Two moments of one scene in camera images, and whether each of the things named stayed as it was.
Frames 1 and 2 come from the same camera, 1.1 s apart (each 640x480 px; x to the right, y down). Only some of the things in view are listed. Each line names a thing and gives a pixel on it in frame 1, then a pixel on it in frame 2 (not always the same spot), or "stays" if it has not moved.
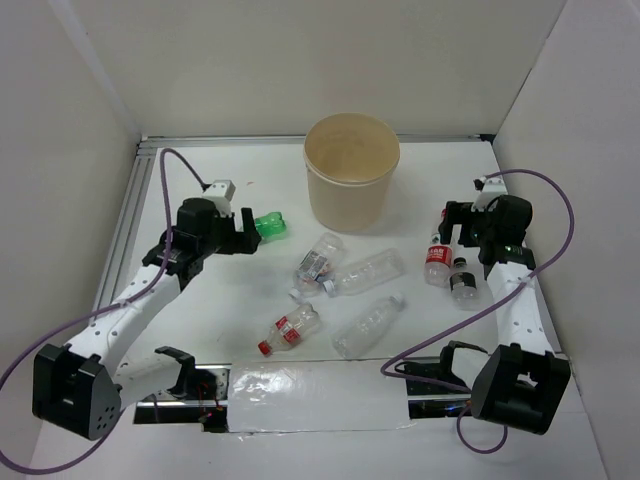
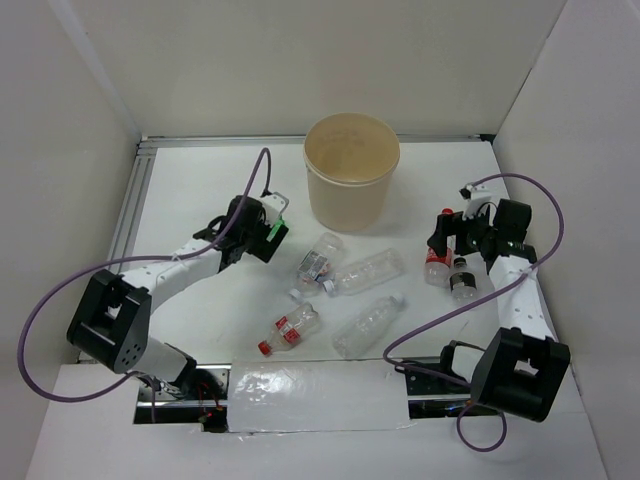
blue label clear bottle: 317,263 stays
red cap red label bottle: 291,328 stays
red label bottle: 437,264 stays
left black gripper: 246,241 -> 266,248
